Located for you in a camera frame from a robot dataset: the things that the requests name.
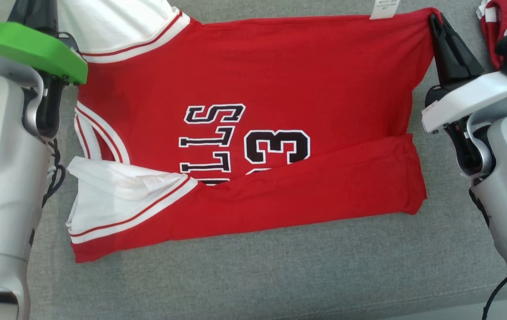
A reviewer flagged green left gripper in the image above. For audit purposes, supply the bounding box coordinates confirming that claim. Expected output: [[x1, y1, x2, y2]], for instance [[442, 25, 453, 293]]
[[0, 0, 88, 138]]

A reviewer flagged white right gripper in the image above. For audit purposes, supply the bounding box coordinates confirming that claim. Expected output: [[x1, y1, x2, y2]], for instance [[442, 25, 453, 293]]
[[421, 12, 507, 178]]

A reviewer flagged red Bulls 23 jersey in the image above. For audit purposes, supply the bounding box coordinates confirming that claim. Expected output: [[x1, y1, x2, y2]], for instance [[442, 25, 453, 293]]
[[58, 0, 440, 264]]

